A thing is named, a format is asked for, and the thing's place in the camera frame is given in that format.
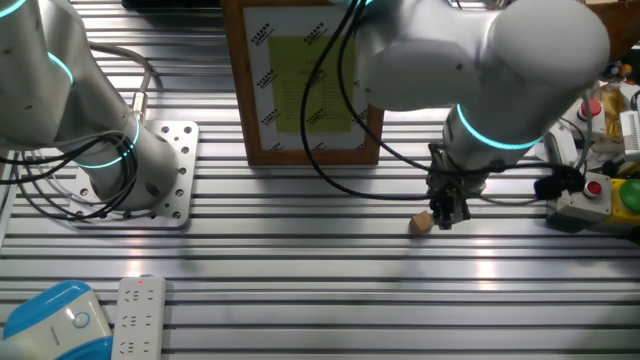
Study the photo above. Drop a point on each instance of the yellow box green button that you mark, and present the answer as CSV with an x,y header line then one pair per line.
x,y
627,197

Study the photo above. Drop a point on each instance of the white ribbed plastic part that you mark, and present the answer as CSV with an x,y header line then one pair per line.
x,y
631,132

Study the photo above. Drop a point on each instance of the white power strip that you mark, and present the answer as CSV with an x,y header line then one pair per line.
x,y
138,320

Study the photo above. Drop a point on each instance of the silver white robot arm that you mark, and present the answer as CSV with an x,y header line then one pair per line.
x,y
500,75

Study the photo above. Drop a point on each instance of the yellow plastic bag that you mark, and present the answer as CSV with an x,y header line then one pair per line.
x,y
611,110

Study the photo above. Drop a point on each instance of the wooden picture frame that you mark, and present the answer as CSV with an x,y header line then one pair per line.
x,y
240,100

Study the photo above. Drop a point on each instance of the small wooden cube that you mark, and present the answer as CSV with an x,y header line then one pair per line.
x,y
421,222

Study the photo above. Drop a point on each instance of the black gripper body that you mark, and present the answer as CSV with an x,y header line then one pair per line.
x,y
457,187

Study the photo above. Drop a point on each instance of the blue and white device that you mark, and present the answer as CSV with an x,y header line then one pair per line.
x,y
55,325

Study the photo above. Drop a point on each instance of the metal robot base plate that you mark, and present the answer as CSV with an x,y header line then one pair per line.
x,y
185,160

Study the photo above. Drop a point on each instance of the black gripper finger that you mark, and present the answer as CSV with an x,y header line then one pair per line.
x,y
442,217
462,212

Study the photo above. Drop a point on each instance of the grey box flat red button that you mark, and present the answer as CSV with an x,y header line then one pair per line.
x,y
582,197

